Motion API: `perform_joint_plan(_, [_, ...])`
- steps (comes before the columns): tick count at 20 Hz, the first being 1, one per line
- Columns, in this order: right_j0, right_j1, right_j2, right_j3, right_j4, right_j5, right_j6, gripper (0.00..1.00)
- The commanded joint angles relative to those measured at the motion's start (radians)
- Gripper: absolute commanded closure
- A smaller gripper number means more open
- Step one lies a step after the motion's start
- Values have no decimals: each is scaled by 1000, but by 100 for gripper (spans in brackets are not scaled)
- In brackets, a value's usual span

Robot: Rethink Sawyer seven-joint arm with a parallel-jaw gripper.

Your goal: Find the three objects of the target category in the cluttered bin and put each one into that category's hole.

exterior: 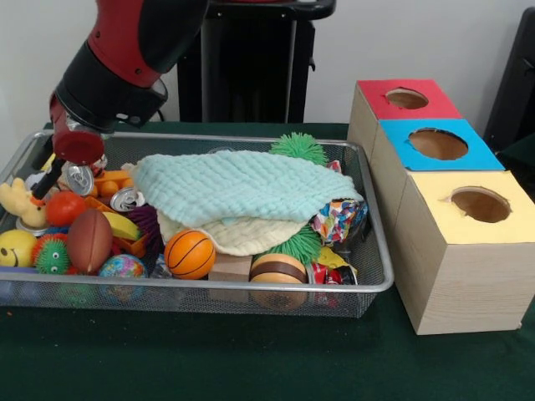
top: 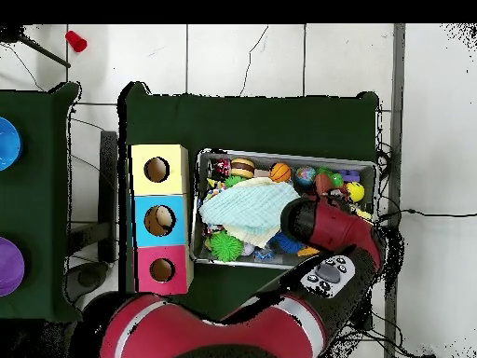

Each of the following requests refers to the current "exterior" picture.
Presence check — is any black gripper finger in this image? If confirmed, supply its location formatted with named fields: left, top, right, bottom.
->
left=31, top=135, right=54, bottom=170
left=31, top=158, right=64, bottom=201

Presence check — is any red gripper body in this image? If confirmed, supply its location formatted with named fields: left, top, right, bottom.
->
left=49, top=94, right=105, bottom=167

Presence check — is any yellow plush duck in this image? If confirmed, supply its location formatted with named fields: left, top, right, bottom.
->
left=0, top=177, right=48, bottom=229

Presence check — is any mint green waffle cloth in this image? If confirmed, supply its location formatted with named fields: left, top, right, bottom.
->
left=132, top=150, right=364, bottom=229

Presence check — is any metal mesh bin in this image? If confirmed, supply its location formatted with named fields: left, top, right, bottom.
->
left=0, top=129, right=396, bottom=318

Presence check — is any plain orange-red ball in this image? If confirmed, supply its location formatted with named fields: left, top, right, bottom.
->
left=45, top=190, right=88, bottom=227

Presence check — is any brown toy football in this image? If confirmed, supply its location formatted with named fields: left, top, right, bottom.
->
left=66, top=208, right=114, bottom=275

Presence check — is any yellow smiley ball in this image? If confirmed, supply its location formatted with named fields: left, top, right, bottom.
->
left=0, top=228, right=38, bottom=268

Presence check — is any globe print ball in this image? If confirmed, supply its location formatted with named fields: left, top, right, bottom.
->
left=98, top=253, right=148, bottom=280

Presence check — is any orange toy basketball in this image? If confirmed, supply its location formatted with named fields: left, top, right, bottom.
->
left=164, top=229, right=217, bottom=281

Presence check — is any cream waffle cloth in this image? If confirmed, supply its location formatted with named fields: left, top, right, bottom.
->
left=156, top=208, right=310, bottom=256

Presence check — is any green spiky ball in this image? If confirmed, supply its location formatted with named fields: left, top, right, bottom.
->
left=267, top=132, right=329, bottom=166

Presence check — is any toy hamburger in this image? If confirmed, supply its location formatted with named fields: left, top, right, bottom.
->
left=249, top=253, right=308, bottom=310

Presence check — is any colourful patterned wrapper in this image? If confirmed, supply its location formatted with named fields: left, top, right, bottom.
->
left=311, top=160, right=369, bottom=246

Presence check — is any dark green side tablecloth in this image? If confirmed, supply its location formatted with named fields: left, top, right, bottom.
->
left=496, top=134, right=535, bottom=189

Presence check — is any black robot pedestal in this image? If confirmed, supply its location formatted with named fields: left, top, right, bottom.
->
left=177, top=0, right=338, bottom=124

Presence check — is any black furniture frame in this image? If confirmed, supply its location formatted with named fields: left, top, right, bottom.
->
left=483, top=6, right=535, bottom=148

